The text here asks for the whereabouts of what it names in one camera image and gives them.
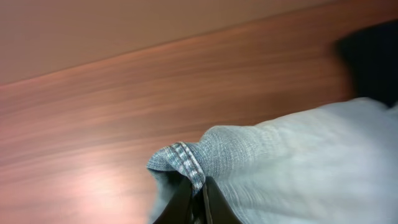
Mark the black shirt with logo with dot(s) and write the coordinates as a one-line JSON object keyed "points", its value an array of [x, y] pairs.
{"points": [[370, 55]]}

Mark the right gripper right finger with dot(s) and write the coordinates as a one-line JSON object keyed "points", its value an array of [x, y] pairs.
{"points": [[217, 210]]}

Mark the light blue denim shorts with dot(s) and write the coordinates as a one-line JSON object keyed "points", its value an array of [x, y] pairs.
{"points": [[332, 164]]}

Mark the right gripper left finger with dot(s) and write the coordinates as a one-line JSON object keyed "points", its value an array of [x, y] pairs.
{"points": [[178, 209]]}

